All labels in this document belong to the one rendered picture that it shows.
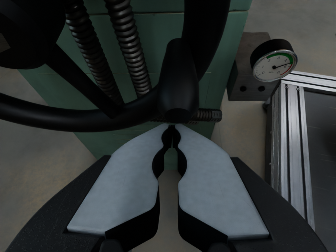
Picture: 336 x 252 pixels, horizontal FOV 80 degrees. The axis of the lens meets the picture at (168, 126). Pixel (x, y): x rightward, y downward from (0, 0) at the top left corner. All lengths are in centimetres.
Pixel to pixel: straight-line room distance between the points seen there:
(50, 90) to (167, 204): 61
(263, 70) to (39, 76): 44
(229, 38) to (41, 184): 96
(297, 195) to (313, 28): 133
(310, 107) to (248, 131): 28
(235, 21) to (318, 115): 69
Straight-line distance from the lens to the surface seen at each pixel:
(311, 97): 103
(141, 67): 25
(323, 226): 80
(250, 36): 48
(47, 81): 52
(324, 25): 193
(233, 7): 36
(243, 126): 109
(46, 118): 27
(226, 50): 40
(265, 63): 35
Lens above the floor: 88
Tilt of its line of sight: 58 degrees down
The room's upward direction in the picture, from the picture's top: 4 degrees counter-clockwise
